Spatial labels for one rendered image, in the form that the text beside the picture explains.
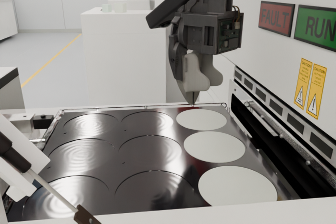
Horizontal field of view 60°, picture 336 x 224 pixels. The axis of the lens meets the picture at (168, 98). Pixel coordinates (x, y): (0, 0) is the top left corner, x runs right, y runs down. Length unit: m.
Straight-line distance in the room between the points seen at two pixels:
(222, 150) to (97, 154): 0.20
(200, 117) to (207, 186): 0.22
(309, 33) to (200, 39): 0.14
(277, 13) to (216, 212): 0.35
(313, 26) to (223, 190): 0.24
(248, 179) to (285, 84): 0.16
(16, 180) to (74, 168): 0.27
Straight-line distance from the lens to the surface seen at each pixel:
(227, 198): 0.39
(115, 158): 0.46
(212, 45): 0.42
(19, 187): 0.20
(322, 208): 0.30
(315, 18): 0.43
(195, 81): 0.45
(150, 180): 0.41
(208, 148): 0.49
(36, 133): 0.66
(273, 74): 0.53
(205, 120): 0.58
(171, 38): 0.44
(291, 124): 0.48
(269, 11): 0.55
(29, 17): 8.79
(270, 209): 0.29
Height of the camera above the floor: 1.15
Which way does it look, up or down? 21 degrees down
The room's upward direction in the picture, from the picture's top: straight up
